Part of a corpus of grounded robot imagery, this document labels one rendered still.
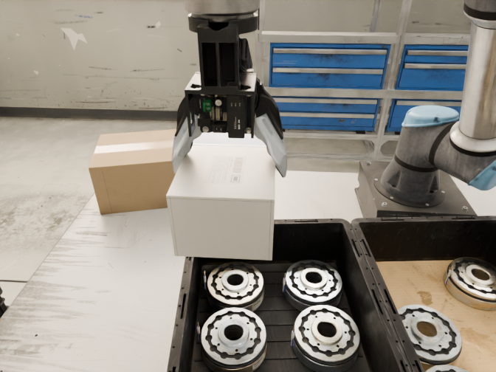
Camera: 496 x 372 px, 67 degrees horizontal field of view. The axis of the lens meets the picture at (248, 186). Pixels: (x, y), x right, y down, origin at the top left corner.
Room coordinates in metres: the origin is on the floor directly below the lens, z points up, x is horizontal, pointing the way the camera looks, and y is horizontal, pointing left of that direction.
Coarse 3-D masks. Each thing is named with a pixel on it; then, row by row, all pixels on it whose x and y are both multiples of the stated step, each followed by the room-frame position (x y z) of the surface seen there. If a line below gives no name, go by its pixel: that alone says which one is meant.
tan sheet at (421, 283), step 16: (384, 272) 0.52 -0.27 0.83; (400, 272) 0.52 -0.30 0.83; (416, 272) 0.52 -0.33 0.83; (432, 272) 0.52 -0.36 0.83; (400, 288) 0.48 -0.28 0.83; (416, 288) 0.48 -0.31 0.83; (432, 288) 0.48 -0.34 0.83; (400, 304) 0.45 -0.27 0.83; (416, 304) 0.45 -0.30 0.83; (432, 304) 0.45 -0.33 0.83; (448, 304) 0.45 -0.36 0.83; (464, 304) 0.45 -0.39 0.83; (464, 320) 0.41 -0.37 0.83; (480, 320) 0.41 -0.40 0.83; (464, 336) 0.38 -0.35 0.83; (480, 336) 0.38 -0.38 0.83; (464, 352) 0.35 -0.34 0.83; (480, 352) 0.35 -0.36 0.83; (464, 368) 0.33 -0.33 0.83; (480, 368) 0.33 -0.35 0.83
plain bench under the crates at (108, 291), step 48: (288, 192) 1.00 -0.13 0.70; (336, 192) 1.00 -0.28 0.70; (480, 192) 1.00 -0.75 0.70; (96, 240) 0.77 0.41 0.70; (144, 240) 0.77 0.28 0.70; (48, 288) 0.60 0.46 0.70; (96, 288) 0.60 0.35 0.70; (144, 288) 0.60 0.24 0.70; (0, 336) 0.47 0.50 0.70; (48, 336) 0.47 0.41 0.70; (96, 336) 0.47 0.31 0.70; (144, 336) 0.47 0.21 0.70
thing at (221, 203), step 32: (192, 160) 0.42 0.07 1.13; (224, 160) 0.42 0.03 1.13; (256, 160) 0.42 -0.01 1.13; (192, 192) 0.35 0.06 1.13; (224, 192) 0.35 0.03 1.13; (256, 192) 0.35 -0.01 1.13; (192, 224) 0.34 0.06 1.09; (224, 224) 0.34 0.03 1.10; (256, 224) 0.33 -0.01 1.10; (192, 256) 0.34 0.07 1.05; (224, 256) 0.34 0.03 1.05; (256, 256) 0.33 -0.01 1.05
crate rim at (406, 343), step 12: (444, 216) 0.57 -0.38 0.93; (456, 216) 0.57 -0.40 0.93; (468, 216) 0.57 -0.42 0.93; (480, 216) 0.57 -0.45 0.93; (492, 216) 0.57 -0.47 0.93; (360, 228) 0.54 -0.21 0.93; (360, 240) 0.50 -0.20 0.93; (372, 264) 0.44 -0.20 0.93; (384, 288) 0.39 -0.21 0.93; (384, 300) 0.37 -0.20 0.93; (396, 312) 0.35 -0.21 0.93; (396, 324) 0.33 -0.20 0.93; (408, 336) 0.31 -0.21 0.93; (408, 348) 0.29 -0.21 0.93; (408, 360) 0.28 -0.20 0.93
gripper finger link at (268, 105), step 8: (264, 96) 0.43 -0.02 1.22; (264, 104) 0.42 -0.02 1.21; (272, 104) 0.42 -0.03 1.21; (256, 112) 0.42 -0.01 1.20; (264, 112) 0.42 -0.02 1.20; (272, 112) 0.43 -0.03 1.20; (272, 120) 0.42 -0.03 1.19; (280, 120) 0.43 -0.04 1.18; (280, 128) 0.43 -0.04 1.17; (280, 136) 0.42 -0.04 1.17
